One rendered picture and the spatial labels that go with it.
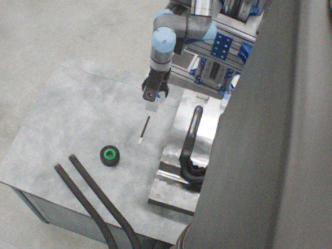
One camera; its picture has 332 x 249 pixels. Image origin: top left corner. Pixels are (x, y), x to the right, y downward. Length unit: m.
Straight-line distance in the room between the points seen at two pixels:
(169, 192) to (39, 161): 0.55
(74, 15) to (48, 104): 1.68
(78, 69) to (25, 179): 0.59
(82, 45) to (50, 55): 0.28
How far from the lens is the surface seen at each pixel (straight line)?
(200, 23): 1.19
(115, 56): 2.76
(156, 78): 1.22
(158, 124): 1.49
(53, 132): 1.49
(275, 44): 0.17
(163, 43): 1.09
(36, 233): 2.20
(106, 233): 1.22
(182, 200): 1.30
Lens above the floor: 2.09
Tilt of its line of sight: 60 degrees down
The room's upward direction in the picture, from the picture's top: 12 degrees clockwise
